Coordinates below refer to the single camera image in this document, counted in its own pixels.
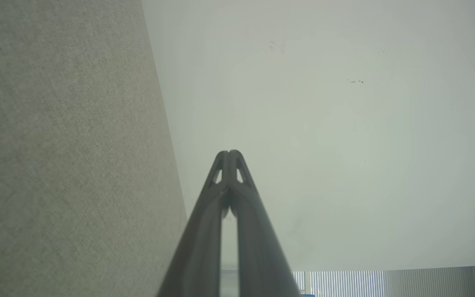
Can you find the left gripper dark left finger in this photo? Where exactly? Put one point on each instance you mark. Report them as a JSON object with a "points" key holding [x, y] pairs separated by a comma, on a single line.
{"points": [[198, 243]]}

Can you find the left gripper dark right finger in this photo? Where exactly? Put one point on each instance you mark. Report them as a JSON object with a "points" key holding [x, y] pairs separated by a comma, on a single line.
{"points": [[258, 247]]}

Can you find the white vertical blinds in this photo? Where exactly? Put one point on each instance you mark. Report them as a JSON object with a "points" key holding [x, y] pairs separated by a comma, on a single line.
{"points": [[344, 284]]}

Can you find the grey fabric sofa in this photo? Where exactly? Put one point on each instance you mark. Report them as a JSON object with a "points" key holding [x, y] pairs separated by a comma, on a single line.
{"points": [[64, 156]]}

